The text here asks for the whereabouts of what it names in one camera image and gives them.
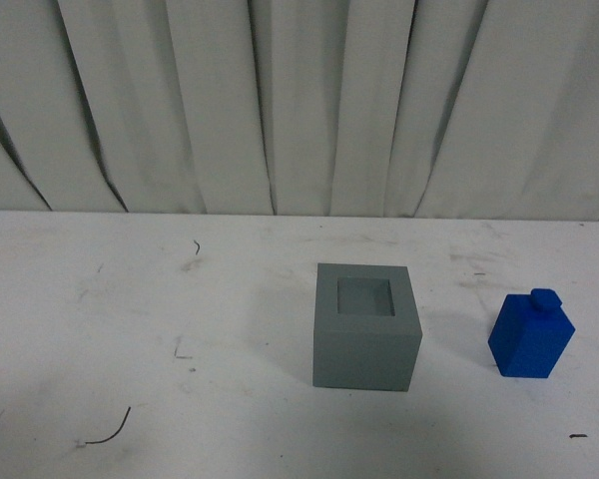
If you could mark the white pleated curtain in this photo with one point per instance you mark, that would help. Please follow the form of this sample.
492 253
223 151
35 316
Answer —
385 109

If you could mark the gray square base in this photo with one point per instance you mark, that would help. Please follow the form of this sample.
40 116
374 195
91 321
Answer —
367 332

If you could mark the blue block with knob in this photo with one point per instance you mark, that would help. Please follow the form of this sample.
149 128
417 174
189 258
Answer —
530 333

